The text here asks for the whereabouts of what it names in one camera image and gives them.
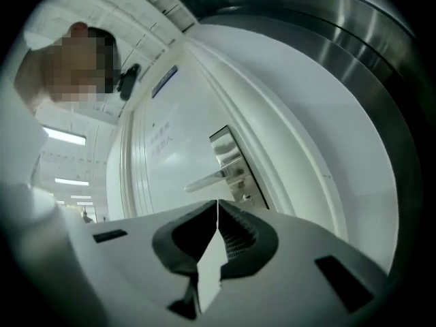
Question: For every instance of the white door frame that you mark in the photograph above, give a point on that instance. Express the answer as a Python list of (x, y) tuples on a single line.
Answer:
[(259, 114)]

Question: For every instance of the person's white shirt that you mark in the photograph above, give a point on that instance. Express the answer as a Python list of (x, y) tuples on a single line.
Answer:
[(24, 189)]

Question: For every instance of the white door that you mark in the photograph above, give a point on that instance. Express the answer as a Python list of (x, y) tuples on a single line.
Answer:
[(177, 155)]

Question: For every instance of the brushed steel panel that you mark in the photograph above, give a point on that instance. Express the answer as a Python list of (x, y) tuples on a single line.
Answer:
[(368, 46)]

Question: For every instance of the black head-worn camera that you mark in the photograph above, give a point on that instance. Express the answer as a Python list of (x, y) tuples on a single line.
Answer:
[(128, 81)]

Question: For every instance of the blue door sign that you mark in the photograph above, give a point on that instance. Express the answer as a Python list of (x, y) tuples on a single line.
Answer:
[(165, 81)]

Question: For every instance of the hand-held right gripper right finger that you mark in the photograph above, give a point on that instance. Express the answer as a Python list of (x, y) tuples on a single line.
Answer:
[(264, 247)]

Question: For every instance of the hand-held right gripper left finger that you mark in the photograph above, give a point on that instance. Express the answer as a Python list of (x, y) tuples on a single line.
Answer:
[(163, 244)]

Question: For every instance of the person's head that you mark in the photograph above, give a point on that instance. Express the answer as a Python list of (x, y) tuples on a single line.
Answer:
[(73, 70)]

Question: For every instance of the silver door lock plate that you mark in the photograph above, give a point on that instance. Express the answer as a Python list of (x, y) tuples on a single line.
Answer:
[(226, 152)]

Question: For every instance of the rectangular ceiling light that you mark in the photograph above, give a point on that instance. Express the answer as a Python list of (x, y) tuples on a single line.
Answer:
[(64, 136), (72, 182), (81, 197)]

